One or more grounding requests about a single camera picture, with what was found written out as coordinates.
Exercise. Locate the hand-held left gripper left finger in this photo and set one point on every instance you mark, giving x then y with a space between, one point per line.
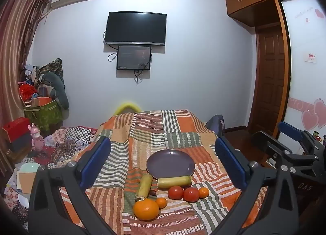
98 158

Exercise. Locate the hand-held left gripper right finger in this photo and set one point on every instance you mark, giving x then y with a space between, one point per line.
229 163

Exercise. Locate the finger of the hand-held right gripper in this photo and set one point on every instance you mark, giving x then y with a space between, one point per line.
264 142
290 131

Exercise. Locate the small mandarin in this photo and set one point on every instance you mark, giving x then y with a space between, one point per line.
161 202
203 192

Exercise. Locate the red tomato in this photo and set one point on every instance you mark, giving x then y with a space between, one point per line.
191 194
175 192

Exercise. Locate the greenish corn cob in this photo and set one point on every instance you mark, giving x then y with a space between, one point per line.
144 186

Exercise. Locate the yellow corn cob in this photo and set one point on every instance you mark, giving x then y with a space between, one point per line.
174 182

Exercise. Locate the purple round plate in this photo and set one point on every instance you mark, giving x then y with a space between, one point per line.
170 163

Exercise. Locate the large orange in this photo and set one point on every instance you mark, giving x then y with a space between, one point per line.
146 209

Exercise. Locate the checkered floral quilt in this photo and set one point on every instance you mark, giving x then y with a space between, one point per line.
66 138

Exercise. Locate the white heart-print wardrobe door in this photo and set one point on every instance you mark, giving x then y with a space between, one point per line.
303 77

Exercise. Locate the brown wooden door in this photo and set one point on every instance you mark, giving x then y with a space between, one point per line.
271 77

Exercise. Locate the yellow curved object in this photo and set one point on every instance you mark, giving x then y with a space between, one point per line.
126 106

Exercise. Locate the striped patchwork blanket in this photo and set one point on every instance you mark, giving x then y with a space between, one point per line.
152 133

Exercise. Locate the pink rabbit toy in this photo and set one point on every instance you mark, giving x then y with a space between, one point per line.
37 138

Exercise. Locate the dark red jujube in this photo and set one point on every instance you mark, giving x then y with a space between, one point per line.
152 192

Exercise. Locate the green storage box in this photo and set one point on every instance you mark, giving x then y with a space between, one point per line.
45 116

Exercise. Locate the light green bowl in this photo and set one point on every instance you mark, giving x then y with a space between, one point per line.
29 168

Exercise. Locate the tan cardboard sheet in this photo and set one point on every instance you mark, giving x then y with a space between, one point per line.
25 182

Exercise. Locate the grey plush cushion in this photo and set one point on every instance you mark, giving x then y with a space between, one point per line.
56 87

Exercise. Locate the red cardboard box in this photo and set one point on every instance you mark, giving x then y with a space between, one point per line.
16 133

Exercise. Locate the white bowl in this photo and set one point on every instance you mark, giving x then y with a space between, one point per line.
23 200

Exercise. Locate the red plastic bag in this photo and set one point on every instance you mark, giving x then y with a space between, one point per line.
26 92

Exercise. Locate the patterned dark bag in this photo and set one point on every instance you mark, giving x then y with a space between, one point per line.
54 66

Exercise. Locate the striped red curtain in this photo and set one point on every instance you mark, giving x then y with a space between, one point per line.
15 33

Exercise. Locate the small black wall monitor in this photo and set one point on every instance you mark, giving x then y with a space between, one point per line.
133 57

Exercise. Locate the black wall television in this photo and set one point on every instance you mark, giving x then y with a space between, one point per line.
135 28

